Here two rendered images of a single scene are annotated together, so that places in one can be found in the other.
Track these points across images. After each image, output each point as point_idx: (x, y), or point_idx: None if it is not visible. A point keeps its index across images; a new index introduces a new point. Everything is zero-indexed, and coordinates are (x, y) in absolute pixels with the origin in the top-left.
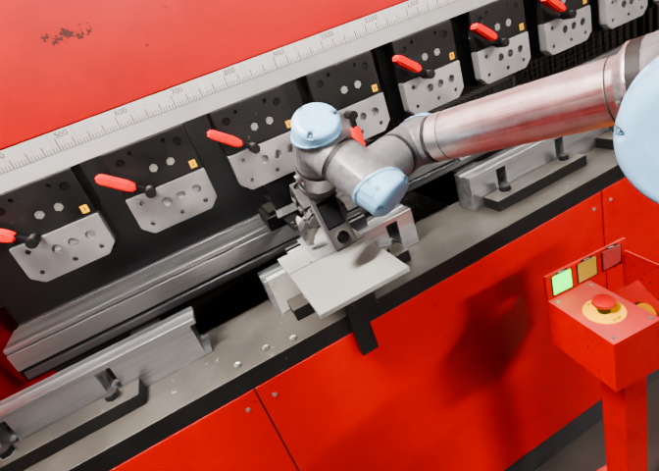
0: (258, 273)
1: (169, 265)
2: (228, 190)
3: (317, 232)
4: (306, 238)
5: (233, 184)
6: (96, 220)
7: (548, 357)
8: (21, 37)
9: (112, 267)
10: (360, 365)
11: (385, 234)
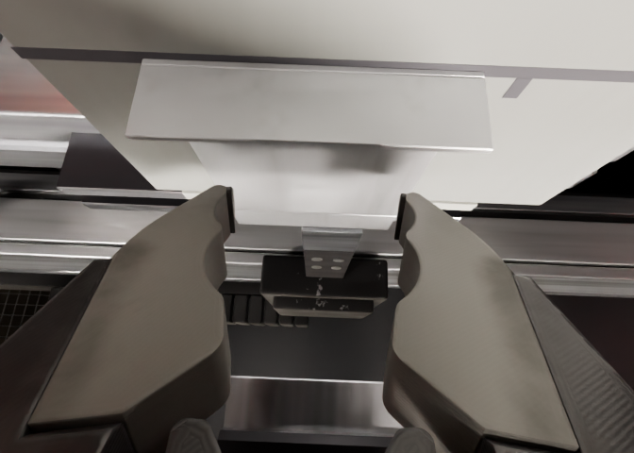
0: (575, 184)
1: (602, 287)
2: (375, 336)
3: (401, 306)
4: (513, 288)
5: (360, 342)
6: None
7: None
8: None
9: (609, 303)
10: None
11: (7, 56)
